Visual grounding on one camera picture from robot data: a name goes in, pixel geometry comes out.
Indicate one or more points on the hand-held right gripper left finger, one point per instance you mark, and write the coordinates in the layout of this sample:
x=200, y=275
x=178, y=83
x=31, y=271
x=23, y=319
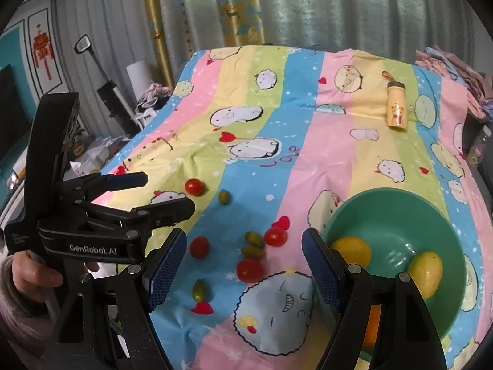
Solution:
x=167, y=266

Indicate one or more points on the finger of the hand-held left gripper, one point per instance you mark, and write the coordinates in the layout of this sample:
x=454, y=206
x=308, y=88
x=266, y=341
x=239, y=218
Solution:
x=123, y=181
x=169, y=210

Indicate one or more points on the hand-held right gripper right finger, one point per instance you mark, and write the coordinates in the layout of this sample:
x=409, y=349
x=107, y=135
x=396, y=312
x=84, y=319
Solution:
x=323, y=273

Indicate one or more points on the red cherry tomato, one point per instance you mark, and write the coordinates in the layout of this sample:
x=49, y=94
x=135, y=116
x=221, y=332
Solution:
x=199, y=246
x=194, y=187
x=250, y=269
x=274, y=236

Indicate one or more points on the yellow mango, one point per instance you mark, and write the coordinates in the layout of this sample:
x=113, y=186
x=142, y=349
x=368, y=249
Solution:
x=425, y=273
x=352, y=252

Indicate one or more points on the orange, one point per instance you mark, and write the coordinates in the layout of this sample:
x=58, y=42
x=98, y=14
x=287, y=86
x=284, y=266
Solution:
x=371, y=327

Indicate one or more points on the green bowl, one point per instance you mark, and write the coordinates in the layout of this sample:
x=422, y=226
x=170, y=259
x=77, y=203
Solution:
x=393, y=219

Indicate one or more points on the person's left forearm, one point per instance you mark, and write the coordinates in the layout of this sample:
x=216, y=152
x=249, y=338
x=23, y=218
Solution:
x=19, y=327

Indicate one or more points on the person's left hand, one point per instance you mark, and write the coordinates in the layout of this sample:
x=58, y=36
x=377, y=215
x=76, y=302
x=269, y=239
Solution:
x=34, y=273

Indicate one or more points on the clutter of white packages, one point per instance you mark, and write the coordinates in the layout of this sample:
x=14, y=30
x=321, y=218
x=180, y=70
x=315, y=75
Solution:
x=100, y=150

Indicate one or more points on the black upright vacuum cleaner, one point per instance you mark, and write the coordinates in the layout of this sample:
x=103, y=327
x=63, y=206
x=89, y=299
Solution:
x=111, y=96

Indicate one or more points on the heap of dark clothes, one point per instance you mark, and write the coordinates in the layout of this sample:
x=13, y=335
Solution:
x=154, y=92

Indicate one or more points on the white cylinder appliance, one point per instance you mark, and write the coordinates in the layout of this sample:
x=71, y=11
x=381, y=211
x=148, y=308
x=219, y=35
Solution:
x=138, y=77

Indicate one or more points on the striped cartoon printed blanket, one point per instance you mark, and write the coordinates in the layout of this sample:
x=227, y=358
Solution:
x=308, y=154

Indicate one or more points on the black television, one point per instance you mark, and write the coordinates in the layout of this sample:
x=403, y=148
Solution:
x=11, y=111

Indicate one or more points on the yellow bear print bottle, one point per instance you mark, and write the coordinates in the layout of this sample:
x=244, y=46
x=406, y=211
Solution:
x=396, y=108

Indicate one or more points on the clear plastic drink bottle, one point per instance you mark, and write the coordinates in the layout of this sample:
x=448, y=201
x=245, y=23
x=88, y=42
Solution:
x=477, y=150

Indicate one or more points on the yellow patterned curtain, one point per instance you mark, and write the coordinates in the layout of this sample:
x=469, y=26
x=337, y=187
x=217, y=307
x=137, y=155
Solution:
x=238, y=11

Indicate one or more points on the pile of pastel clothes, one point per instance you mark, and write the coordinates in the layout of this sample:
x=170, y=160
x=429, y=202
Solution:
x=454, y=69

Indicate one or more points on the red knot wall ornament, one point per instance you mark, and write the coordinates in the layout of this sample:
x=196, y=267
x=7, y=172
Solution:
x=42, y=46

